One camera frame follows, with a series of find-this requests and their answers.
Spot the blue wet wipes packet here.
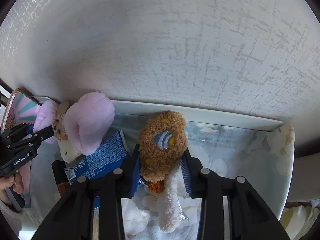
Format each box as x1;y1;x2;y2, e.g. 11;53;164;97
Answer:
65;130;134;199

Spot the cream spotted plush toy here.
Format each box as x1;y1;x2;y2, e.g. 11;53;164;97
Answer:
52;101;81;164

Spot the brown plush bear toy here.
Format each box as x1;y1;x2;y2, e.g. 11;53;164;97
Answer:
138;111;188;194

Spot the pink fluffy slipper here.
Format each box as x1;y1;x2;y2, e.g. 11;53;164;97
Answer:
63;92;115;155

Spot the pink fluffy headband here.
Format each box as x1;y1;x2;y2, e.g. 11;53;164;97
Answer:
33;100;59;133

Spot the person's left hand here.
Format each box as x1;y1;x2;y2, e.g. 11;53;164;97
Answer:
0;172;24;205

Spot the cardboard box with pink liner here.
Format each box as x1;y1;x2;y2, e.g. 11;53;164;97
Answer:
1;88;41;132

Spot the yellow green bedding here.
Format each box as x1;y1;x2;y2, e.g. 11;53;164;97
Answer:
280;205;319;239

